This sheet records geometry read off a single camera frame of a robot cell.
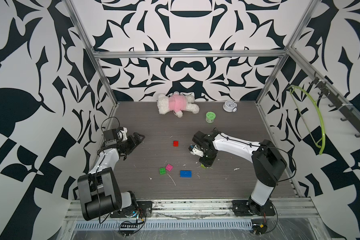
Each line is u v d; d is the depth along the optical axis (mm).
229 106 1142
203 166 842
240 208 743
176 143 964
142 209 732
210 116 1049
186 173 836
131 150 794
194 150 811
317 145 699
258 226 711
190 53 930
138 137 806
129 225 728
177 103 1077
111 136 699
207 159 757
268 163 479
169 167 868
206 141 656
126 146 758
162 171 848
